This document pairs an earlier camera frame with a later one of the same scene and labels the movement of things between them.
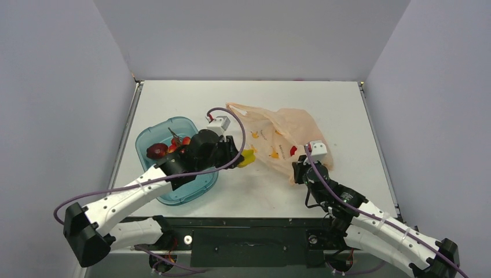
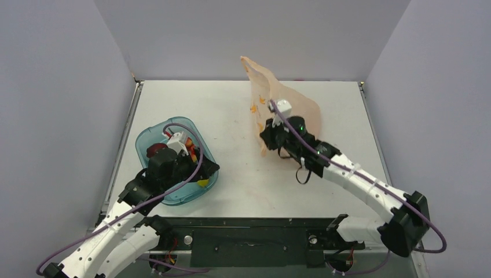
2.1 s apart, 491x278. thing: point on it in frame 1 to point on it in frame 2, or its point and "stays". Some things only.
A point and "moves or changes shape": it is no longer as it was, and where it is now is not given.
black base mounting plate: [255, 242] stays
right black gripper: [300, 167] to [271, 136]
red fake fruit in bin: [157, 151] stays
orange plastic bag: [279, 136] moves or changes shape
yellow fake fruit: [249, 157] to [203, 182]
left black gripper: [230, 150] to [207, 168]
